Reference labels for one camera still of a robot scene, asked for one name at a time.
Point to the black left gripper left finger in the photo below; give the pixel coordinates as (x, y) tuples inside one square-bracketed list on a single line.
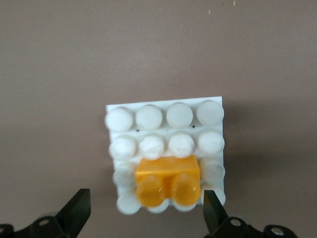
[(67, 223)]

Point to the yellow two-stud block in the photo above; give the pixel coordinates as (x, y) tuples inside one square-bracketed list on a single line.
[(168, 171)]

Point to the white studded base plate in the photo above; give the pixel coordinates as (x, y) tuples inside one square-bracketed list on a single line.
[(173, 119)]

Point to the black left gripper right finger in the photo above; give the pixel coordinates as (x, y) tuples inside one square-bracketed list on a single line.
[(220, 228)]

